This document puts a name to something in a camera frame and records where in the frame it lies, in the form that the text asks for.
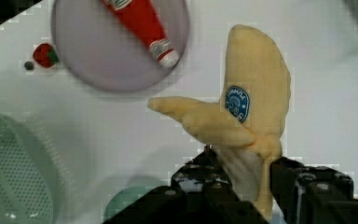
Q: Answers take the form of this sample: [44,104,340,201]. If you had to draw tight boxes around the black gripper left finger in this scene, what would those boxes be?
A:
[102,146,269,224]

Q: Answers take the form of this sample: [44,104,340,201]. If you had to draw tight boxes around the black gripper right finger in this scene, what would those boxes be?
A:
[269,157,358,224]

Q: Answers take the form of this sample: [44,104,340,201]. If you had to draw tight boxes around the yellow plush peeled banana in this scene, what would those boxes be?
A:
[147,24,291,219]

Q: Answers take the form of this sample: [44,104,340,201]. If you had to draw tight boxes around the green mug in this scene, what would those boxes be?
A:
[103,187,153,221]

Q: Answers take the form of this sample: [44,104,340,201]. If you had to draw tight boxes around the pale green perforated colander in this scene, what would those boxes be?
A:
[0,114,63,224]

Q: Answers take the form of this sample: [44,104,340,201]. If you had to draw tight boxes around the grey round plate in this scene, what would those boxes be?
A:
[51,0,190,91]

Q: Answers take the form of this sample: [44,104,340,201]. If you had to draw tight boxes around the red plush ketchup bottle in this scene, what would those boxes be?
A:
[103,0,179,68]

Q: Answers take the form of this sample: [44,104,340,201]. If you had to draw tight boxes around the red plush strawberry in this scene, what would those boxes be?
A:
[33,43,60,68]

